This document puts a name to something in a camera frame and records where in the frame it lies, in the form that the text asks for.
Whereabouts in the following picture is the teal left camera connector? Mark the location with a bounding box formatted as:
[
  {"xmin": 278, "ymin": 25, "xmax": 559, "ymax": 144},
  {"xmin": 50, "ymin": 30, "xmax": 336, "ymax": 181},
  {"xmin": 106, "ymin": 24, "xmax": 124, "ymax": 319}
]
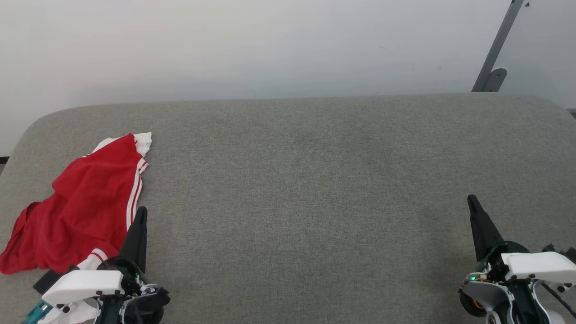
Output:
[{"xmin": 23, "ymin": 301, "xmax": 53, "ymax": 324}]

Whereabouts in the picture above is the red and white shirt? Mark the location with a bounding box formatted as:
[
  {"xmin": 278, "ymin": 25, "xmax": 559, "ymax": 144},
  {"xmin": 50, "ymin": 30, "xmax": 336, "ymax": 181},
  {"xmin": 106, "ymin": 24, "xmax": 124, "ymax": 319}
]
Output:
[{"xmin": 0, "ymin": 132, "xmax": 153, "ymax": 324}]

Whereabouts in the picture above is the grey metal post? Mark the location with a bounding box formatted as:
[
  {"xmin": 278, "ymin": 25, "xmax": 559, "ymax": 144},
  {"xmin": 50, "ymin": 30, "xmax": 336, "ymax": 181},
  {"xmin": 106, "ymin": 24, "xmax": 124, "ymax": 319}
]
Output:
[{"xmin": 472, "ymin": 0, "xmax": 525, "ymax": 92}]

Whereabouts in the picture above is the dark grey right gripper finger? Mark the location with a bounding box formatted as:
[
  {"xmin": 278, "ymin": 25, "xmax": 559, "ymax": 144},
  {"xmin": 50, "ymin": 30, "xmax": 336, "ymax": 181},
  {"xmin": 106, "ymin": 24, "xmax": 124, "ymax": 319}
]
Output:
[{"xmin": 467, "ymin": 194, "xmax": 504, "ymax": 261}]

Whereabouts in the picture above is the grey metal post bracket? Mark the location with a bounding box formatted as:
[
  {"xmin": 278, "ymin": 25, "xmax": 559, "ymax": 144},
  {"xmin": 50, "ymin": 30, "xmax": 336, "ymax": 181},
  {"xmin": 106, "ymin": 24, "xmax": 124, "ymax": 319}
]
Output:
[{"xmin": 485, "ymin": 67, "xmax": 508, "ymax": 92}]

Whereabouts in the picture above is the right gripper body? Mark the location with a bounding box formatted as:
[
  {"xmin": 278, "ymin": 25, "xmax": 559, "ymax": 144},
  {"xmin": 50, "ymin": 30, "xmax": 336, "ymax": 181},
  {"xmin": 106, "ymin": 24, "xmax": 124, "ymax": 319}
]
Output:
[{"xmin": 459, "ymin": 242, "xmax": 568, "ymax": 324}]

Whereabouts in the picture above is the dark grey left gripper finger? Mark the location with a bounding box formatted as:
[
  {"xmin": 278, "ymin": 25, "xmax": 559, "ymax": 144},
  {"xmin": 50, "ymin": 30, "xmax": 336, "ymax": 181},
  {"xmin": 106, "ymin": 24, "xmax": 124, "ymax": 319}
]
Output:
[{"xmin": 119, "ymin": 207, "xmax": 148, "ymax": 273}]

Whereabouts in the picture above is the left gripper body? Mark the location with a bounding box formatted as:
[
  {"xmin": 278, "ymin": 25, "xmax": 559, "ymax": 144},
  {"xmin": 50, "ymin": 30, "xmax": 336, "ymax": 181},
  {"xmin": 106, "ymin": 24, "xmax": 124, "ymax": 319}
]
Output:
[{"xmin": 97, "ymin": 256, "xmax": 171, "ymax": 324}]

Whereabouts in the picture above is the grey fabric sofa cushion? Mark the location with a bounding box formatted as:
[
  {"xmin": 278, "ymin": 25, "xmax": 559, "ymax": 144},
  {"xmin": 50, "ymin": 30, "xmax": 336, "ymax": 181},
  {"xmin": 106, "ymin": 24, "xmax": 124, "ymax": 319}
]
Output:
[{"xmin": 0, "ymin": 93, "xmax": 576, "ymax": 324}]

